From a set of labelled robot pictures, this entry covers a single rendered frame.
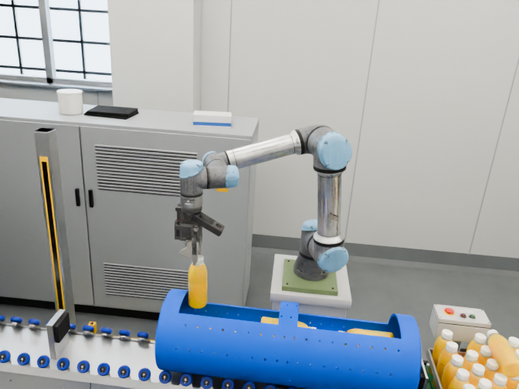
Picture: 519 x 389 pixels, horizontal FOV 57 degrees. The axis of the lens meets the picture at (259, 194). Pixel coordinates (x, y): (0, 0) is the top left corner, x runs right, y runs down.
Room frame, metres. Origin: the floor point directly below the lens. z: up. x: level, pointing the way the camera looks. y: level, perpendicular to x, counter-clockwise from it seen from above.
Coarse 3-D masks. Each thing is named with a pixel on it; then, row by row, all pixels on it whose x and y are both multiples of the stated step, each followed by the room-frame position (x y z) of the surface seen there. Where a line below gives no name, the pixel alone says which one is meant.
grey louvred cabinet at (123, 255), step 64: (0, 128) 2.90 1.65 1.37; (64, 128) 2.87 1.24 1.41; (128, 128) 2.87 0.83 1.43; (192, 128) 2.91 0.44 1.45; (256, 128) 3.15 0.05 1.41; (0, 192) 2.90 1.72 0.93; (64, 192) 2.88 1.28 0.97; (128, 192) 2.85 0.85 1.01; (0, 256) 2.91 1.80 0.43; (128, 256) 2.85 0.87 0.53
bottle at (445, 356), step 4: (444, 348) 1.44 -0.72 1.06; (444, 352) 1.42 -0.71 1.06; (448, 352) 1.41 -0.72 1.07; (452, 352) 1.41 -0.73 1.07; (456, 352) 1.41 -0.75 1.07; (440, 356) 1.42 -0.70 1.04; (444, 356) 1.41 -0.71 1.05; (448, 356) 1.40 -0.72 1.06; (440, 360) 1.41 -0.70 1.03; (444, 360) 1.40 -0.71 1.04; (448, 360) 1.39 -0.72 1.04; (440, 364) 1.41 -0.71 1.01; (444, 364) 1.40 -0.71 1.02; (436, 368) 1.42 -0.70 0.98; (440, 368) 1.41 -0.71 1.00; (440, 372) 1.40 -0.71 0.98; (440, 376) 1.40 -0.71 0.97; (440, 380) 1.40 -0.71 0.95; (436, 388) 1.40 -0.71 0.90
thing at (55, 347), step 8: (64, 312) 1.49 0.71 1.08; (56, 320) 1.43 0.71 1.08; (64, 320) 1.46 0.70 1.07; (48, 328) 1.40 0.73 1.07; (56, 328) 1.41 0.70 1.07; (64, 328) 1.45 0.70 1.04; (48, 336) 1.40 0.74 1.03; (56, 336) 1.41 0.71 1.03; (64, 336) 1.44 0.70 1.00; (56, 344) 1.41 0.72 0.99; (64, 344) 1.46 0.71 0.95; (56, 352) 1.41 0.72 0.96
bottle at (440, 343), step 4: (440, 336) 1.51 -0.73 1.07; (436, 340) 1.50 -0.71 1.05; (440, 340) 1.48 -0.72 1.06; (444, 340) 1.48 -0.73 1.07; (448, 340) 1.47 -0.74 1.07; (452, 340) 1.48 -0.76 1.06; (436, 344) 1.49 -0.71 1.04; (440, 344) 1.47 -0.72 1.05; (444, 344) 1.47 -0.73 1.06; (436, 348) 1.48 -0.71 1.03; (440, 348) 1.47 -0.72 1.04; (432, 352) 1.50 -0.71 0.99; (436, 352) 1.48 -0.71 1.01; (440, 352) 1.47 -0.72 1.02; (432, 356) 1.49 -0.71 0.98; (436, 356) 1.47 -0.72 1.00; (436, 360) 1.47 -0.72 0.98; (436, 364) 1.47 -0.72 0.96
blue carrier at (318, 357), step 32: (160, 320) 1.32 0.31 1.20; (192, 320) 1.32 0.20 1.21; (224, 320) 1.32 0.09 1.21; (256, 320) 1.52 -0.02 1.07; (288, 320) 1.33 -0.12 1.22; (320, 320) 1.50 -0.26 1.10; (352, 320) 1.49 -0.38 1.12; (160, 352) 1.27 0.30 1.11; (192, 352) 1.27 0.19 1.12; (224, 352) 1.26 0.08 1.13; (256, 352) 1.26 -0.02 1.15; (288, 352) 1.25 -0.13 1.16; (320, 352) 1.25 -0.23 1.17; (352, 352) 1.25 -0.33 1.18; (384, 352) 1.25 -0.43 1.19; (416, 352) 1.25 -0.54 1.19; (288, 384) 1.26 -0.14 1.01; (320, 384) 1.24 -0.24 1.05; (352, 384) 1.22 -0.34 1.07; (384, 384) 1.21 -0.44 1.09; (416, 384) 1.20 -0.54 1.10
